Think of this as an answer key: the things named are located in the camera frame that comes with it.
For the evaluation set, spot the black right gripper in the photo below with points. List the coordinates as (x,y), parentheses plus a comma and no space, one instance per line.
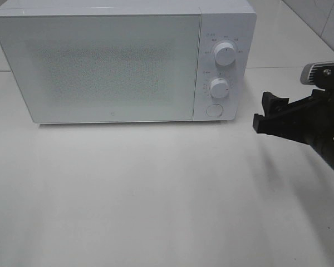
(309,120)

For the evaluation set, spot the round door release button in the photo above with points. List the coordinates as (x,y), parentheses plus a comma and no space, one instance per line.
(214,110)

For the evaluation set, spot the white timer knob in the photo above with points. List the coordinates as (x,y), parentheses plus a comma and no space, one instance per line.
(219,88)

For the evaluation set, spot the white microwave door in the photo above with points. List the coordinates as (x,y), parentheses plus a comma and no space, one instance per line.
(82,69)

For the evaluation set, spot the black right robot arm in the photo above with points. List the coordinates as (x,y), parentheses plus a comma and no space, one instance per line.
(308,121)

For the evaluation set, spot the upper white power knob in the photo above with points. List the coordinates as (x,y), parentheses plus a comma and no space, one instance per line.
(224,53)

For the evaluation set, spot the white microwave oven body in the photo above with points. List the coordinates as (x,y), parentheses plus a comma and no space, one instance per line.
(219,20)

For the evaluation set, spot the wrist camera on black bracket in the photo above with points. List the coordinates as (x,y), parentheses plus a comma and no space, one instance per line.
(319,74)

